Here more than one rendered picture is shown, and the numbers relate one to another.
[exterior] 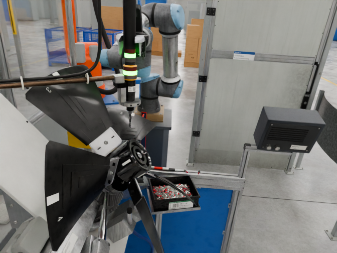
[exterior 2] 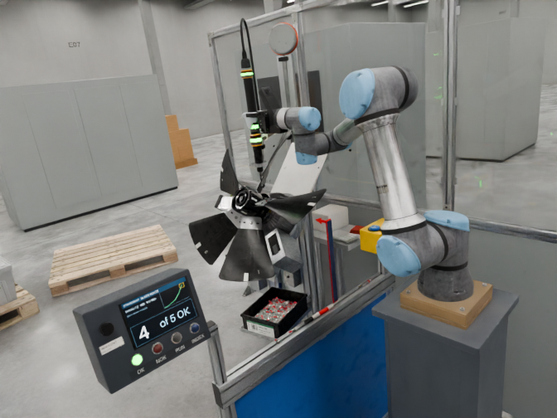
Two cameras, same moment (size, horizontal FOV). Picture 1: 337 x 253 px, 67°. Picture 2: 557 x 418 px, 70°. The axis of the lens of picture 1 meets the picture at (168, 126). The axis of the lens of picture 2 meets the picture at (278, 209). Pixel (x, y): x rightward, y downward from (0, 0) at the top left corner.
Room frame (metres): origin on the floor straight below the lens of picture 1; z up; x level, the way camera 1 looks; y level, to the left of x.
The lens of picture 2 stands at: (2.01, -0.87, 1.67)
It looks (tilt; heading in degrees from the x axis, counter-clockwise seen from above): 18 degrees down; 139
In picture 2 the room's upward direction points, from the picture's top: 7 degrees counter-clockwise
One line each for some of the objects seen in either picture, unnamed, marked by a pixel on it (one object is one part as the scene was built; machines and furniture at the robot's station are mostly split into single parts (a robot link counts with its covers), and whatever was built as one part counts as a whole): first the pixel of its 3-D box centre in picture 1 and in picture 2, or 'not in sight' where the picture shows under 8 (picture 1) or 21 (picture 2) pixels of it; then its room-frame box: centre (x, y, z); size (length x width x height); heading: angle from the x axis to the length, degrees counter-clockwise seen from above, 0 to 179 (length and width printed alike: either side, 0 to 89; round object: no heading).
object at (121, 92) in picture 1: (127, 89); (258, 153); (0.79, 0.14, 1.41); 0.09 x 0.07 x 0.10; 123
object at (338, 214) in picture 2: not in sight; (327, 217); (0.62, 0.72, 0.92); 0.17 x 0.16 x 0.11; 88
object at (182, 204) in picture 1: (172, 193); (275, 312); (0.99, -0.04, 0.85); 0.22 x 0.17 x 0.07; 104
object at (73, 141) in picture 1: (87, 137); (381, 236); (1.16, 0.42, 1.02); 0.16 x 0.10 x 0.11; 88
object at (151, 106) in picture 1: (149, 102); (444, 272); (1.56, 0.14, 1.10); 0.15 x 0.15 x 0.10
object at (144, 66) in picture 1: (138, 62); (309, 147); (1.07, 0.14, 1.44); 0.11 x 0.08 x 0.11; 75
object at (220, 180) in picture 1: (160, 175); (321, 324); (1.15, 0.02, 0.82); 0.90 x 0.04 x 0.08; 88
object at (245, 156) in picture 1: (244, 161); (215, 353); (1.14, -0.41, 0.96); 0.03 x 0.03 x 0.20; 88
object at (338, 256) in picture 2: not in sight; (341, 302); (0.70, 0.69, 0.42); 0.04 x 0.04 x 0.83; 88
